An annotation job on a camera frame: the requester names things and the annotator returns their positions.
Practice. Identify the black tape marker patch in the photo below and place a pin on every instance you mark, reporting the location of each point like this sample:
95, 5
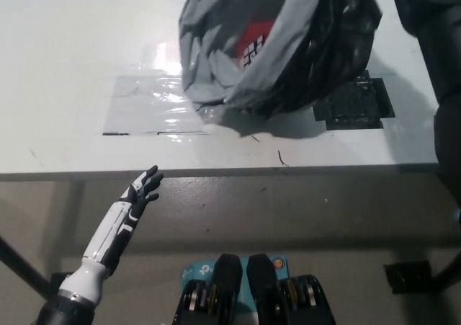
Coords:
356, 112

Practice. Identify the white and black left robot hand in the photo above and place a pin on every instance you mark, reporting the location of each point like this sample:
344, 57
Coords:
108, 235

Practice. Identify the grey and black plastic bag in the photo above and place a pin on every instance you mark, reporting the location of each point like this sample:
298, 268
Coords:
288, 51

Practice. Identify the clear plastic tape sheet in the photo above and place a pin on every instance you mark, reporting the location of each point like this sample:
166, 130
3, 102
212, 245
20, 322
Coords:
144, 105

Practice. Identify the black table leg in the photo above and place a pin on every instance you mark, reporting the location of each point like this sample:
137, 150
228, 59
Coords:
21, 267

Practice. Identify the rubik's cube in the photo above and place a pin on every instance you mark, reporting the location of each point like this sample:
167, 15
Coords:
257, 36

